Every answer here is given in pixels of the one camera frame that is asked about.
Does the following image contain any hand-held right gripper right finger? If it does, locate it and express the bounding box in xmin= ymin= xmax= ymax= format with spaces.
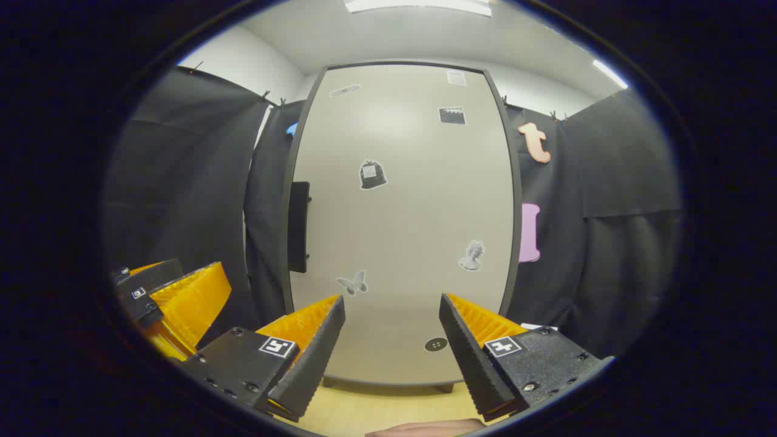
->
xmin=439 ymin=293 xmax=615 ymax=424

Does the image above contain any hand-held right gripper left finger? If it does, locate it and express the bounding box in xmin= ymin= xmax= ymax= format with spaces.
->
xmin=176 ymin=294 xmax=347 ymax=424

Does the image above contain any dark grey cabinet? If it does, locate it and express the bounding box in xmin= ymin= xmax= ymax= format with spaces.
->
xmin=280 ymin=59 xmax=524 ymax=394

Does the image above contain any grey cabinet door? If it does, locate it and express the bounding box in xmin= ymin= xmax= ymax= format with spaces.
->
xmin=290 ymin=64 xmax=515 ymax=386

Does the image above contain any black backdrop cloth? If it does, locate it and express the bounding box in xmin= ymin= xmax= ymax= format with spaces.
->
xmin=103 ymin=66 xmax=684 ymax=359

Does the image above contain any ceiling light panel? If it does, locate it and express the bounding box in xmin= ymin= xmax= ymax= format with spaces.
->
xmin=343 ymin=0 xmax=492 ymax=17
xmin=592 ymin=59 xmax=629 ymax=90

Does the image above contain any black door handle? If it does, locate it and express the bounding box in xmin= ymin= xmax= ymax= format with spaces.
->
xmin=287 ymin=181 xmax=311 ymax=274

